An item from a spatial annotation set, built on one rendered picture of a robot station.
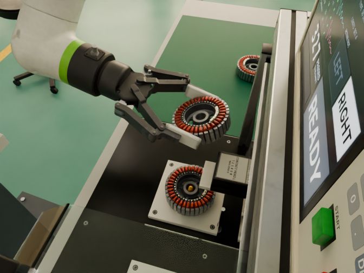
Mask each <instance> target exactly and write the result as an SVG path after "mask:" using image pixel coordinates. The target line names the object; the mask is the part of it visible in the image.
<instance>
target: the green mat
mask: <svg viewBox="0 0 364 273"><path fill-rule="evenodd" d="M274 30H275V27H267V26H263V25H255V24H247V23H239V22H231V21H224V20H219V19H211V18H203V17H196V16H188V15H182V17H181V19H180V21H179V23H178V25H177V27H176V28H175V30H174V32H173V34H172V36H171V38H170V40H169V42H168V44H167V45H166V47H165V49H164V51H163V53H162V55H161V57H160V59H159V61H158V62H157V64H156V66H155V68H159V69H164V70H170V71H174V72H179V73H185V74H189V76H190V77H189V78H190V79H191V81H190V83H191V84H193V85H195V86H197V87H200V88H202V89H203V90H204V91H206V92H208V93H211V94H213V95H215V96H218V97H219V98H220V99H221V100H223V101H225V102H226V104H227V105H228V107H229V112H230V119H231V124H230V128H229V130H228V131H226V134H225V135H230V136H233V137H239V136H240V133H241V129H242V125H243V121H244V117H245V112H246V108H247V105H248V102H249V97H250V93H251V89H252V85H253V82H251V81H250V82H248V81H245V80H243V79H241V78H240V77H239V76H238V75H237V73H236V68H237V62H238V60H239V59H240V58H241V57H243V56H246V55H253V56H254V55H256V56H260V54H261V50H262V46H263V43H268V44H273V39H274ZM184 94H185V92H157V93H155V94H151V96H150V97H149V98H147V101H146V102H147V103H148V105H149V106H150V107H151V109H152V110H153V111H154V112H155V114H156V115H157V117H158V118H159V119H160V121H161V122H166V123H169V124H173V123H172V118H173V117H172V116H173V114H174V112H175V111H176V109H177V108H178V107H179V106H180V105H181V104H182V103H185V101H189V99H191V98H190V97H187V96H185V95H184Z"/></svg>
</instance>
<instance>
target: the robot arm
mask: <svg viewBox="0 0 364 273"><path fill-rule="evenodd" d="M85 1H86V0H22V4H21V8H20V11H19V14H18V18H17V22H16V25H15V28H14V31H13V33H12V37H11V50H12V53H13V56H14V58H15V59H16V61H17V62H18V63H19V65H20V66H21V67H23V68H24V69H25V70H27V71H28V72H30V73H33V74H35V75H40V76H45V77H49V78H52V79H56V80H59V81H61V82H63V83H66V84H68V85H70V86H72V87H74V88H77V89H79V90H81V91H83V92H85V93H88V94H90V95H92V96H95V97H97V96H100V95H103V96H105V97H107V98H109V99H111V100H114V101H119V102H117V103H115V106H114V114H115V115H117V116H119V117H121V118H123V119H125V120H126V121H127V122H128V123H129V124H130V125H132V126H133V127H134V128H135V129H136V130H137V131H138V132H139V133H141V134H142V135H143V136H144V137H145V138H146V139H147V140H149V141H150V142H151V143H154V142H155V141H156V140H157V139H158V140H160V139H162V138H165V139H167V140H169V141H172V142H174V143H177V144H178V142H180V143H182V144H185V145H187V146H189V147H191V148H194V149H195V150H197V148H198V146H199V144H200V142H201V140H202V139H201V138H199V137H197V136H195V135H193V134H191V133H188V132H186V131H184V130H182V129H180V128H178V127H176V126H173V125H171V124H169V123H167V124H166V126H164V124H163V123H162V122H161V121H160V119H159V118H158V117H157V115H156V114H155V112H154V111H153V110H152V109H151V107H150V106H149V105H148V103H147V102H146V101H147V98H149V97H150V96H151V94H155V93H157V92H185V94H184V95H185V96H187V97H189V98H192V99H193V98H197V97H199V96H201V97H202V96H214V97H217V98H219V97H218V96H215V95H213V94H211V93H208V92H206V91H204V90H203V89H202V88H200V87H197V86H195V85H193V84H191V83H190V81H191V79H190V78H189V77H190V76H189V74H185V73H179V72H176V71H170V70H164V69H159V68H154V67H152V66H150V65H148V64H145V65H144V69H143V71H142V72H141V73H137V72H134V71H133V70H132V69H131V67H130V66H128V65H126V64H124V63H121V62H119V61H117V60H115V57H114V55H113V54H112V53H109V52H107V51H105V50H103V49H101V48H98V47H97V45H96V44H93V45H92V44H89V43H87V42H85V41H83V40H80V39H78V38H77V37H76V29H77V24H78V22H79V18H80V15H81V12H82V9H83V6H84V4H85ZM182 79H183V80H182ZM151 84H153V85H151ZM181 86H182V87H181ZM128 105H133V106H134V107H135V109H136V110H137V111H138V113H140V114H141V115H142V116H143V117H144V119H145V120H146V121H145V120H144V119H143V118H141V117H140V116H139V115H138V114H137V113H136V112H135V111H133V110H132V109H131V108H129V107H128Z"/></svg>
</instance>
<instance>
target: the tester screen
mask: <svg viewBox="0 0 364 273"><path fill-rule="evenodd" d="M318 20H319V26H320V41H321V51H320V53H319V55H318V58H317V60H316V62H315V64H314V67H313V69H312V56H311V37H312V35H313V33H314V30H315V28H316V25H317V23H318ZM308 32H309V65H310V95H309V97H308V99H307V101H306V103H305V85H304V42H305V39H306V37H305V39H304V42H303V45H302V210H304V208H305V207H306V206H307V205H308V203H309V202H310V201H311V200H312V198H313V197H314V196H315V194H317V192H318V191H319V189H320V188H321V187H322V186H323V184H324V183H325V182H326V181H327V179H328V178H329V177H330V176H331V174H332V173H333V172H334V171H335V169H336V168H337V167H338V166H339V164H340V163H341V162H342V160H343V159H344V158H345V157H346V155H347V154H348V153H349V152H350V150H351V149H352V148H353V147H354V145H355V144H356V143H357V142H358V140H359V139H360V138H361V137H362V135H363V134H364V0H319V3H318V5H317V8H316V11H315V13H314V16H313V19H312V21H311V24H310V27H309V29H308ZM308 32H307V34H308ZM343 34H344V39H345V43H346V49H347V55H348V62H349V67H350V74H351V78H352V84H353V90H354V96H355V102H356V109H357V114H358V118H359V124H360V131H361V132H360V134H359V135H358V136H357V137H356V139H355V140H354V141H353V143H352V144H351V145H350V146H349V148H348V149H347V150H346V151H345V153H344V154H343V156H342V157H341V158H340V160H339V161H338V162H337V156H336V145H335V133H334V122H333V111H332V100H331V93H330V82H329V71H328V64H329V62H330V60H331V59H332V57H333V55H334V53H335V50H336V48H337V46H338V44H339V42H340V40H341V38H342V36H343ZM306 36H307V35H306ZM322 77H323V91H324V106H325V114H326V129H327V144H328V159H329V175H328V176H327V177H326V179H325V180H324V181H323V183H322V184H321V185H320V187H319V188H318V189H317V190H316V192H315V193H314V194H313V195H312V197H311V198H310V199H309V200H308V202H307V203H306V204H305V206H304V112H305V111H306V109H307V107H308V105H309V102H310V100H311V98H312V97H313V95H314V93H315V90H316V88H317V86H318V84H319V82H320V80H321V78H322Z"/></svg>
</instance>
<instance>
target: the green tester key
mask: <svg viewBox="0 0 364 273"><path fill-rule="evenodd" d="M311 223H312V243H313V244H316V245H320V246H323V245H324V244H326V242H328V241H329V240H330V239H332V238H333V236H334V233H333V218H332V210H331V209H328V208H325V207H322V208H320V209H319V210H318V211H317V213H316V214H315V215H314V216H313V217H312V219H311Z"/></svg>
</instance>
